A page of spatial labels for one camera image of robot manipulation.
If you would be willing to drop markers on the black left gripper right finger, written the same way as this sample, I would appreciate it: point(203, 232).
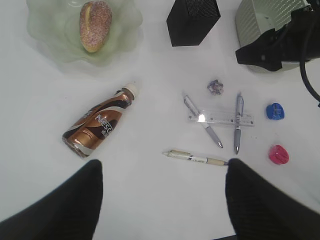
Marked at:
point(260, 211)

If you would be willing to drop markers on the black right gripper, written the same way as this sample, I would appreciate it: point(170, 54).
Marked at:
point(275, 47)

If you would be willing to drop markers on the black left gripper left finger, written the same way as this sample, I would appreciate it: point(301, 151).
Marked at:
point(70, 212)

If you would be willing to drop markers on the blue pencil sharpener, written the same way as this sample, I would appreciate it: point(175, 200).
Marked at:
point(275, 112)

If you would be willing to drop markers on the brown coffee bottle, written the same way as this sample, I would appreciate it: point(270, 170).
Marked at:
point(85, 135)

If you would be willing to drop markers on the paper ball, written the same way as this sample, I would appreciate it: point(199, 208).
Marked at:
point(216, 88)

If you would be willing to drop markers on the sugared bread roll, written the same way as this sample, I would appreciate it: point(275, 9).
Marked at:
point(94, 22)

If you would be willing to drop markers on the grey-green woven plastic basket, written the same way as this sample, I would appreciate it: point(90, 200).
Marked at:
point(262, 27)

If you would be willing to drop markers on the pink pencil sharpener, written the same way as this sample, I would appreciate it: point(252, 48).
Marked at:
point(278, 155)

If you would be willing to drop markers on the blue-grey pen right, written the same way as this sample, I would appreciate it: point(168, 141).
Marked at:
point(238, 116)

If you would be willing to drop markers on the cream white pen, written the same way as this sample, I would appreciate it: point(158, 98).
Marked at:
point(181, 155)

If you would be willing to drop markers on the black mesh pen holder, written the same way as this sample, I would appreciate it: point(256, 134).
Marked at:
point(189, 21)

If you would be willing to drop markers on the grey pen left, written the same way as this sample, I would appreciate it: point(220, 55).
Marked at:
point(202, 120)

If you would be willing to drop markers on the pale green wavy plate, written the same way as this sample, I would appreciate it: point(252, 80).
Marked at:
point(55, 25)

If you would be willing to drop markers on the clear plastic ruler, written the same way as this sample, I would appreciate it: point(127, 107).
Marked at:
point(224, 118)

